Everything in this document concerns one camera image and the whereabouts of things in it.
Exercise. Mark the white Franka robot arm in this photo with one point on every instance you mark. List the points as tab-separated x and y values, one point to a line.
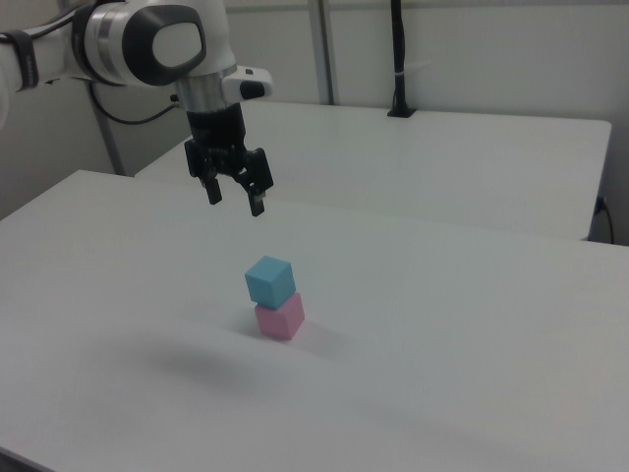
113	39

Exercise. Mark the black camera stand pole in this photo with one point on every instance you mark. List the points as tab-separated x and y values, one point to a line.
400	59

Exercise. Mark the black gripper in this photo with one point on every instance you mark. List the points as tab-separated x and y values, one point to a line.
216	133

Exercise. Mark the blue cube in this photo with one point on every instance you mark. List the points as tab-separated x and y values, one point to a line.
270	284

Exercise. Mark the pink cube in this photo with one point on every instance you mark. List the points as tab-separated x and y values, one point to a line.
281	319

